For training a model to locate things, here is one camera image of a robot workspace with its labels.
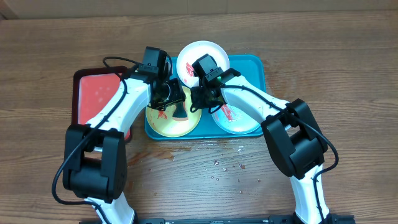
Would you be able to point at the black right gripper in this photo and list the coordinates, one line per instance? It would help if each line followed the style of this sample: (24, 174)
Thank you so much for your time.
(199, 95)

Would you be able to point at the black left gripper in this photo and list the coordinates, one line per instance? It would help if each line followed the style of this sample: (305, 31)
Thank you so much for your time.
(179, 95)

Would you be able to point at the dark green bow-shaped sponge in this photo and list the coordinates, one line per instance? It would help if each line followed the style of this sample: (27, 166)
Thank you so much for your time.
(180, 113)

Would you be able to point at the yellow plate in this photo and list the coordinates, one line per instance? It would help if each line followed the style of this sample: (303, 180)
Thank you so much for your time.
(164, 124)

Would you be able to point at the light blue plate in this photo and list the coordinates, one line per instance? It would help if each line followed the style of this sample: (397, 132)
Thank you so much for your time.
(234, 121)

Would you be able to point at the white plate with red stain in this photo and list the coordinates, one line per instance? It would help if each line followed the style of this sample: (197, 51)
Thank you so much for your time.
(194, 51)

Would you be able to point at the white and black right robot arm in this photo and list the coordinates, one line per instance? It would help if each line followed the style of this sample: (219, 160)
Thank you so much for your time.
(294, 140)

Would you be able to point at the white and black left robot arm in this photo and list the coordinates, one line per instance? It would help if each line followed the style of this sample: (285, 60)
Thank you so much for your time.
(95, 164)

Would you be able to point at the dark brown tray of red water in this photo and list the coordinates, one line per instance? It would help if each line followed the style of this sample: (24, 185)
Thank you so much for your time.
(92, 90)

